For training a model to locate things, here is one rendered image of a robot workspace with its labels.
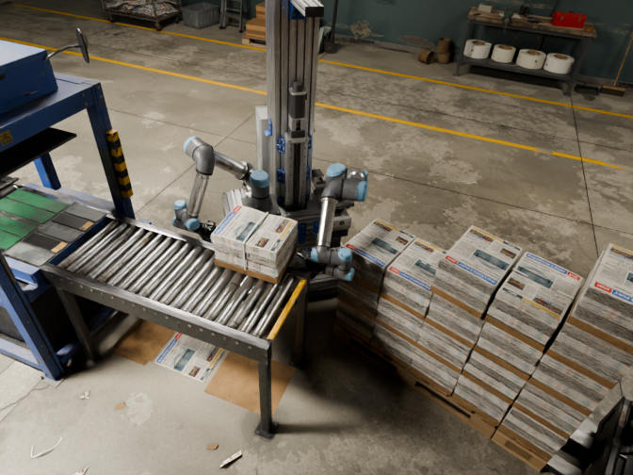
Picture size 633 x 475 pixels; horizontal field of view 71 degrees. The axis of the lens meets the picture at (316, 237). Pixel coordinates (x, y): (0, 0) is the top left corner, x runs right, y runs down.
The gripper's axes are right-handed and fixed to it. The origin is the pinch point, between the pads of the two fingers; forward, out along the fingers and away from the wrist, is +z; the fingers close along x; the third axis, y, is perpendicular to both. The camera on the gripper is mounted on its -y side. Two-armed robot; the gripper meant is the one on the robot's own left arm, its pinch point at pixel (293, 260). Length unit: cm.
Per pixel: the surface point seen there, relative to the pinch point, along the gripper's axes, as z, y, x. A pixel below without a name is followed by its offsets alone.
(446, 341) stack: -93, -22, 4
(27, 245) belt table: 140, 2, 51
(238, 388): 17, -78, 44
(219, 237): 32.3, 23.7, 23.7
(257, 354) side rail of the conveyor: -8, -5, 63
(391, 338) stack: -64, -47, -7
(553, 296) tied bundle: -130, 28, 1
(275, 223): 10.1, 25.0, 2.4
